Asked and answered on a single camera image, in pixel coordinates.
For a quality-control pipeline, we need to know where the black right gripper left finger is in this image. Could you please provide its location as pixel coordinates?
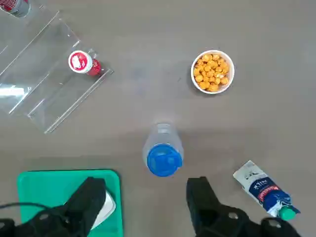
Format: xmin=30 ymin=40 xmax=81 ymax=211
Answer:
xmin=0 ymin=176 xmax=107 ymax=237

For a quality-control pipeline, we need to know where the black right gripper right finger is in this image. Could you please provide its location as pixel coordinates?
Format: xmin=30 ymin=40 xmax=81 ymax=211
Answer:
xmin=186 ymin=176 xmax=305 ymax=237

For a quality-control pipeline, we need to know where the blue white milk carton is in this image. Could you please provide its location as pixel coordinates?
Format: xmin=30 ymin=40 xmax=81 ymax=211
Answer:
xmin=233 ymin=160 xmax=301 ymax=222

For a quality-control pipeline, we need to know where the clear acrylic display stand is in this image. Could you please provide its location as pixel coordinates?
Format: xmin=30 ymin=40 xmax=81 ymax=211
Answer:
xmin=0 ymin=3 xmax=115 ymax=135

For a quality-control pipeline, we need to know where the white plastic packet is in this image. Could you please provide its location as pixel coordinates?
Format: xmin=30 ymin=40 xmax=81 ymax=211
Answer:
xmin=95 ymin=190 xmax=117 ymax=228

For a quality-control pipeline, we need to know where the green plastic tray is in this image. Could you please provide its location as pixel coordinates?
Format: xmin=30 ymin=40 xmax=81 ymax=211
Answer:
xmin=16 ymin=169 xmax=123 ymax=237

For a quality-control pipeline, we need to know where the clear bottle blue cap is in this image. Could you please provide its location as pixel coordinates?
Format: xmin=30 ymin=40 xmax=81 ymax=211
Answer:
xmin=142 ymin=122 xmax=185 ymax=178

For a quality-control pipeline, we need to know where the white cup of popcorn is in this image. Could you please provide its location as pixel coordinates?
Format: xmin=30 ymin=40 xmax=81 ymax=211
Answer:
xmin=190 ymin=49 xmax=235 ymax=94

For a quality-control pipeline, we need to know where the red jar white lid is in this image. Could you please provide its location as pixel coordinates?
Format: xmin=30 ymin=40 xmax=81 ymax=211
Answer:
xmin=68 ymin=50 xmax=102 ymax=78

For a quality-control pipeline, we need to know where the red cola bottle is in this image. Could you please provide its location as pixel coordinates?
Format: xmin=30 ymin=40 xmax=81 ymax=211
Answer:
xmin=0 ymin=0 xmax=32 ymax=18

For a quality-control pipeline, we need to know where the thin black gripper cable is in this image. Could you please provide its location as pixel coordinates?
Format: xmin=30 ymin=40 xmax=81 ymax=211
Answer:
xmin=0 ymin=201 xmax=66 ymax=217

